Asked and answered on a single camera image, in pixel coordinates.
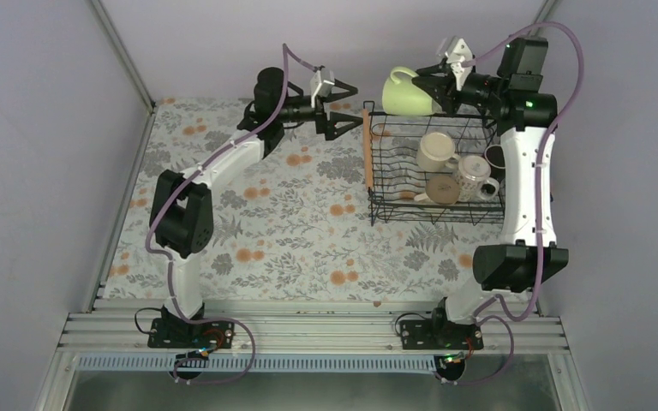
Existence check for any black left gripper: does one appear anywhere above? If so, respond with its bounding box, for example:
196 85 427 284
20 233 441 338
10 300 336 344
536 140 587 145
275 79 362 140

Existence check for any light green mug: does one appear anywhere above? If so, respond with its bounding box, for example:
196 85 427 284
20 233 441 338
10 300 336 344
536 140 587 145
381 66 443 116

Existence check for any cream white mug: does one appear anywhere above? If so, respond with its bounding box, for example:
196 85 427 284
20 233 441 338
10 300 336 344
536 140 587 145
416 132 461 172

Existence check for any floral patterned white mug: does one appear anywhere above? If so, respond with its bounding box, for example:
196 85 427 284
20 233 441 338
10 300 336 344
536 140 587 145
455 155 499 202

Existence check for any beige brown mug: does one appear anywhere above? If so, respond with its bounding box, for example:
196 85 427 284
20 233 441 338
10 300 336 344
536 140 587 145
413 175 460 206

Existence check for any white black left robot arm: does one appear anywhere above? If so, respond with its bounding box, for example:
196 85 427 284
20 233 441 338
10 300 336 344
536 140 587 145
146 67 362 347

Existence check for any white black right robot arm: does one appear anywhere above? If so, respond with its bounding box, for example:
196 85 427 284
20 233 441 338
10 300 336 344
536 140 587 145
382 33 569 348

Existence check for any black mug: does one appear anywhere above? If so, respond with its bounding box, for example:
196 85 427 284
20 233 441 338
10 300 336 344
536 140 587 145
483 145 505 183

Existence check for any floral patterned table mat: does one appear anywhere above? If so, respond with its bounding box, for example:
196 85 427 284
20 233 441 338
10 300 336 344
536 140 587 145
104 98 500 302

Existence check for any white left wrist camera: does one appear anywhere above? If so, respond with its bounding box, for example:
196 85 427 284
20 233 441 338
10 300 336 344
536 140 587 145
310 67 335 107

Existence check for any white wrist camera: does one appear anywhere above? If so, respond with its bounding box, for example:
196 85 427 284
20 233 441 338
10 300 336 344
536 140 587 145
436 36 473 92
310 67 335 107

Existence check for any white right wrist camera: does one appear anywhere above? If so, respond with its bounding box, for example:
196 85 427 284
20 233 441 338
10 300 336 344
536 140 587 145
436 36 473 92

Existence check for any black wire dish rack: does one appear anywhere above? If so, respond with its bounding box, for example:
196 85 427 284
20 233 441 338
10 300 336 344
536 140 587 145
362 100 507 227

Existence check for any right aluminium corner post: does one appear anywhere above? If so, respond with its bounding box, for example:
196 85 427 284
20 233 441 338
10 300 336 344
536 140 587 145
533 0 560 23

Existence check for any aluminium corner frame post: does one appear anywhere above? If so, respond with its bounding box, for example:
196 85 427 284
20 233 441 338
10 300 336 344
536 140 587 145
88 0 156 113

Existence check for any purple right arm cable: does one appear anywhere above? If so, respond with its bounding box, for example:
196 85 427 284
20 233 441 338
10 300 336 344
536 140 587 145
436 21 585 387

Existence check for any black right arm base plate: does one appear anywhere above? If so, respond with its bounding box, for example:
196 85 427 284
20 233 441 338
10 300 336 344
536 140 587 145
399 319 484 350

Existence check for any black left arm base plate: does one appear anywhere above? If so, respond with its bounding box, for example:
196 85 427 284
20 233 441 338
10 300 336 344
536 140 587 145
147 319 235 351

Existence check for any aluminium mounting rail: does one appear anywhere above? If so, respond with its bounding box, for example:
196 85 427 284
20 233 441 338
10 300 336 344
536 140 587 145
57 299 569 354

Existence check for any grey slotted cable duct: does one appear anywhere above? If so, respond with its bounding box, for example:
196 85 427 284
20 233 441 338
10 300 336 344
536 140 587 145
75 353 435 374

